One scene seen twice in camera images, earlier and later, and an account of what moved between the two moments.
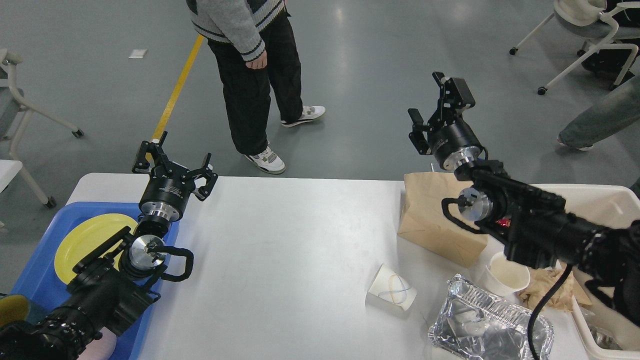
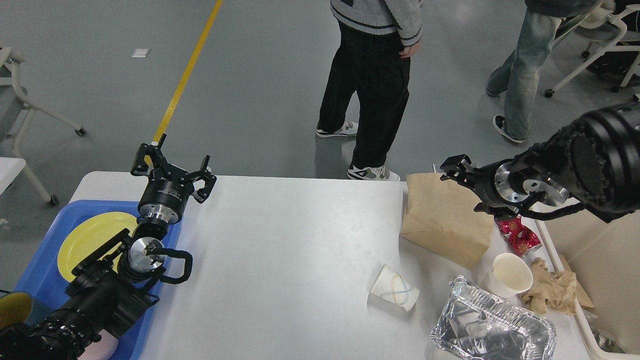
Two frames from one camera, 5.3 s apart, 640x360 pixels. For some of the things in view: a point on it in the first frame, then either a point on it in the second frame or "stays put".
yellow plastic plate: [85, 235] stays put
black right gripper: [454, 142] -> [492, 183]
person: [254, 44] -> [375, 39]
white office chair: [586, 19] -> [613, 47]
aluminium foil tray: [472, 325] stays put
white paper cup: [504, 277] stays put
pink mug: [101, 349] stays put
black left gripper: [170, 184] stays put
